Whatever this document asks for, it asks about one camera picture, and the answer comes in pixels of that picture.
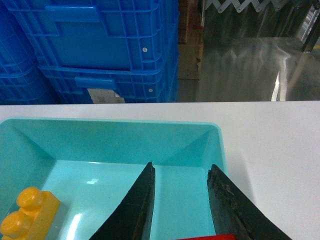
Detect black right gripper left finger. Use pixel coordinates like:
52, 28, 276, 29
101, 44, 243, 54
90, 161, 156, 240

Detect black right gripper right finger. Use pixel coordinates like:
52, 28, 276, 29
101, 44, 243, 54
207, 164, 290, 240

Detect red toy block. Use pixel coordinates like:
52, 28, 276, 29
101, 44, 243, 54
178, 233, 237, 240

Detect yellow toy block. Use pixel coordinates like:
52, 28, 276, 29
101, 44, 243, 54
0, 186, 61, 240

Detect teal plastic tray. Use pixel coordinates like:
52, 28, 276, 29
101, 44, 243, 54
0, 118, 227, 240

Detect stainless steel cabinet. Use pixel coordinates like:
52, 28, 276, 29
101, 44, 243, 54
197, 37, 320, 102

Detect lower right blue crate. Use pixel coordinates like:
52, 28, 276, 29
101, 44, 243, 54
39, 43, 179, 104

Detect blue crate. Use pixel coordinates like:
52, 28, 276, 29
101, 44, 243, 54
0, 2, 37, 75
0, 65, 61, 105
4, 0, 179, 71
39, 43, 179, 104

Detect lower left blue crate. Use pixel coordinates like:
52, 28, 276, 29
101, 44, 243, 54
0, 65, 61, 105

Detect upper right blue crate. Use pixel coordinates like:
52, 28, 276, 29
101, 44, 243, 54
4, 0, 179, 71

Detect upper left blue crate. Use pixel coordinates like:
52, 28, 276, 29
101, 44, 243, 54
0, 2, 37, 75

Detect grey scissor folding gate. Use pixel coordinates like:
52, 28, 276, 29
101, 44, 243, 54
203, 0, 298, 14

